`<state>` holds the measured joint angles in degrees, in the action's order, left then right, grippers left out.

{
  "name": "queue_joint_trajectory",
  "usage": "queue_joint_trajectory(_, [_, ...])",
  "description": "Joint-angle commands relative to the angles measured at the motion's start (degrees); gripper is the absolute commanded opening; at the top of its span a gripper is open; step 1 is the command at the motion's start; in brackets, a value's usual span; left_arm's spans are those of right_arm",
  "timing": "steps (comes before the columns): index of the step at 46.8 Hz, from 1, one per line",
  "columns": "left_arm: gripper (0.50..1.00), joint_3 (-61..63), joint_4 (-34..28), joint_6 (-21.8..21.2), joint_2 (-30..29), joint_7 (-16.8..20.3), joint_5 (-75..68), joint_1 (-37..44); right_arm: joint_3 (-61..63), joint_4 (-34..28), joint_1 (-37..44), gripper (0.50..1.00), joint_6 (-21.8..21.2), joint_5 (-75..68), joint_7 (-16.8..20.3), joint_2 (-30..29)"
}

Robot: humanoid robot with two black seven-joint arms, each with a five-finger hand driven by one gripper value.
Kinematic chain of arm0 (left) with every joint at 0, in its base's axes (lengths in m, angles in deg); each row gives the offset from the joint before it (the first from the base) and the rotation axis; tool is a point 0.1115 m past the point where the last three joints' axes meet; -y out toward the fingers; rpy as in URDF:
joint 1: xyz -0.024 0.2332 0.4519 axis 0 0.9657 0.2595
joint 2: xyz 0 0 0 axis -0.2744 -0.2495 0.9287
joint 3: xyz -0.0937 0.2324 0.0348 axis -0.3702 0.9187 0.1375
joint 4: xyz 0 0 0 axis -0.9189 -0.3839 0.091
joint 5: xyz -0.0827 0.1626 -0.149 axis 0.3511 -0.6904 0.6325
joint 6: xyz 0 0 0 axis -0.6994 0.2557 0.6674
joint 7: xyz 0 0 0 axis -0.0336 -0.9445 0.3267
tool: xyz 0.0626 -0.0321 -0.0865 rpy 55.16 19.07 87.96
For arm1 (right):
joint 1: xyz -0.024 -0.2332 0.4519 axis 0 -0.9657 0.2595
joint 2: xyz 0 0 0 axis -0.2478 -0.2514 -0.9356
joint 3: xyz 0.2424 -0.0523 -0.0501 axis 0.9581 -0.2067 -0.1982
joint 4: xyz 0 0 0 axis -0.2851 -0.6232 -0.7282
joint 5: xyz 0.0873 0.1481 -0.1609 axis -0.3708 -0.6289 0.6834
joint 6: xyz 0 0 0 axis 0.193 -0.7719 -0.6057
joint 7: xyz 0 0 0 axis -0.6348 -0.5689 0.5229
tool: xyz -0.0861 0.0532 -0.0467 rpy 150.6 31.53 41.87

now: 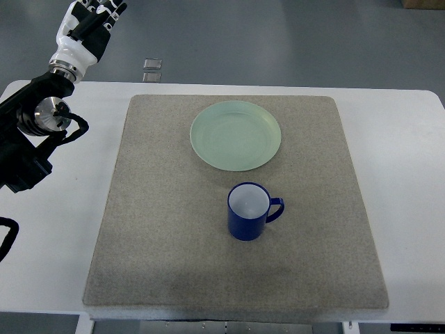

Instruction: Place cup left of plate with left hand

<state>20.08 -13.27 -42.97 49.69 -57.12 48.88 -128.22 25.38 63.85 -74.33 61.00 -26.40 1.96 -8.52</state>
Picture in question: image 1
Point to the lower floor outlet plate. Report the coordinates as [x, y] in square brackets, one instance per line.
[151, 77]

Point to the floor outlet plate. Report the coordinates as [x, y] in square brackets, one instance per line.
[152, 64]
[151, 77]

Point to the blue mug white inside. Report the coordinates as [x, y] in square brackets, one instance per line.
[249, 208]

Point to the upper floor outlet plate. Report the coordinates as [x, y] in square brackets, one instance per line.
[152, 64]

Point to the light green plate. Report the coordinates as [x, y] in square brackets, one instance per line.
[235, 136]

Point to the cardboard box corner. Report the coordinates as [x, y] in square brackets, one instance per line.
[424, 4]

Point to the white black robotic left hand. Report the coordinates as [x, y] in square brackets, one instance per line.
[83, 36]

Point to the beige felt mat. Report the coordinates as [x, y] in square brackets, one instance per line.
[164, 242]

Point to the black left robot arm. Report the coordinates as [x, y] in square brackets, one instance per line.
[34, 122]

